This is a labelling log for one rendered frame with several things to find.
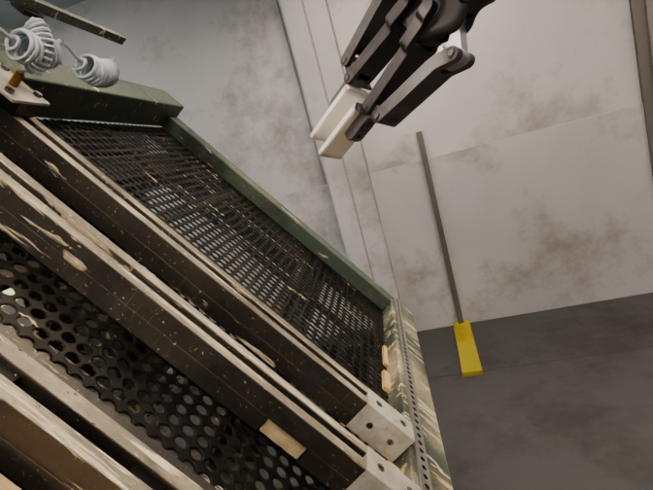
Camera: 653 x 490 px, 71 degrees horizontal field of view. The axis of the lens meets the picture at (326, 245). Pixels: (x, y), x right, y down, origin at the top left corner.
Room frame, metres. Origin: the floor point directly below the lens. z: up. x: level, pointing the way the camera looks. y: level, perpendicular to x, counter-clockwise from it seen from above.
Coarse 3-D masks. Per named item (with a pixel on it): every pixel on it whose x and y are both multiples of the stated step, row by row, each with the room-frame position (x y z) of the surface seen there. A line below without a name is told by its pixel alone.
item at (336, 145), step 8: (352, 112) 0.46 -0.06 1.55; (344, 120) 0.46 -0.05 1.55; (352, 120) 0.46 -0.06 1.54; (336, 128) 0.47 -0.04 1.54; (344, 128) 0.47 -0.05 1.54; (336, 136) 0.47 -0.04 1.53; (344, 136) 0.48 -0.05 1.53; (328, 144) 0.48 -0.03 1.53; (336, 144) 0.48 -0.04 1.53; (344, 144) 0.49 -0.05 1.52; (352, 144) 0.49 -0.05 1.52; (320, 152) 0.49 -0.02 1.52; (328, 152) 0.49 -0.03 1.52; (336, 152) 0.49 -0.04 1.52; (344, 152) 0.50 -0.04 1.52
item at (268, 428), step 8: (264, 424) 0.68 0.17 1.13; (272, 424) 0.67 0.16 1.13; (264, 432) 0.68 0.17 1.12; (272, 432) 0.67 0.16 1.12; (280, 432) 0.67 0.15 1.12; (280, 440) 0.67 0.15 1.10; (288, 440) 0.67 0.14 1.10; (288, 448) 0.67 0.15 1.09; (296, 448) 0.67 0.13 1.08; (304, 448) 0.67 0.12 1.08; (296, 456) 0.67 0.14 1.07
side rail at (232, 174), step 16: (176, 128) 1.80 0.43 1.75; (192, 144) 1.80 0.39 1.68; (208, 144) 1.85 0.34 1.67; (208, 160) 1.79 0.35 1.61; (224, 160) 1.81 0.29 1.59; (224, 176) 1.79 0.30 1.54; (240, 176) 1.78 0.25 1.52; (256, 192) 1.77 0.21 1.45; (272, 208) 1.76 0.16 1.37; (288, 224) 1.76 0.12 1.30; (304, 224) 1.81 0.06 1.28; (304, 240) 1.75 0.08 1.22; (320, 240) 1.76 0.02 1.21; (320, 256) 1.74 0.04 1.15; (336, 256) 1.74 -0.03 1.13; (352, 272) 1.73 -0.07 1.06; (368, 288) 1.72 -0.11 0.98; (384, 304) 1.72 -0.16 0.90
